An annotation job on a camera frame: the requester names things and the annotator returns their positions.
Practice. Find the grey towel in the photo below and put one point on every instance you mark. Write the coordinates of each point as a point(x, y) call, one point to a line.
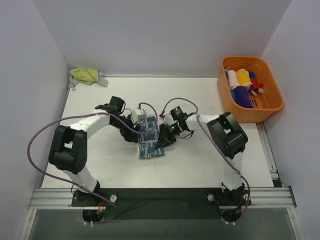
point(101, 80)

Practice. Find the orange plastic basket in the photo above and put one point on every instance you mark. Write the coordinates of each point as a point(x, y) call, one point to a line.
point(264, 104)

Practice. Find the aluminium frame rail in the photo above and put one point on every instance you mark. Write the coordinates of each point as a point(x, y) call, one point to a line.
point(261, 197)

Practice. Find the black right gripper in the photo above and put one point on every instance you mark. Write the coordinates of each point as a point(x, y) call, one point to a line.
point(164, 136)

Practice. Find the blue rolled towel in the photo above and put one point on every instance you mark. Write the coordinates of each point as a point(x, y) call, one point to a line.
point(233, 95)

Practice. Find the red rolled towel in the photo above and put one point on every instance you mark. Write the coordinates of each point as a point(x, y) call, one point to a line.
point(255, 85)

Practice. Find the yellow rolled towel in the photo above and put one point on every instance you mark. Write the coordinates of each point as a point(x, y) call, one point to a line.
point(243, 77)

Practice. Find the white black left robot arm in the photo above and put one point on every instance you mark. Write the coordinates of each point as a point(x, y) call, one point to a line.
point(69, 148)

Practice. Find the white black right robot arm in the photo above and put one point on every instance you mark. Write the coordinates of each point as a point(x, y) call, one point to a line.
point(226, 135)

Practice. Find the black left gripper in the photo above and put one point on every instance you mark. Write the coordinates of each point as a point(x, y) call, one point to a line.
point(130, 135)

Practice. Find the yellow green towel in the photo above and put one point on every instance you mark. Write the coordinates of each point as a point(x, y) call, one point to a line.
point(85, 76)

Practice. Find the purple rolled towel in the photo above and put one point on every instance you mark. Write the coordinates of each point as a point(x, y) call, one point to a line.
point(242, 97)

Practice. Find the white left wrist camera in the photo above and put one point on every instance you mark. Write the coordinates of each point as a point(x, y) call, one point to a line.
point(138, 114)

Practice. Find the pink rolled towel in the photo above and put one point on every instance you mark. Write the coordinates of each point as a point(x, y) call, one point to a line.
point(232, 79)

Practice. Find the blue white patterned towel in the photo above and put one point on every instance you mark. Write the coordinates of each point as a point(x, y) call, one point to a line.
point(147, 142)

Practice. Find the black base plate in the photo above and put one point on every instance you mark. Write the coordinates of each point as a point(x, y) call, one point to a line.
point(163, 204)

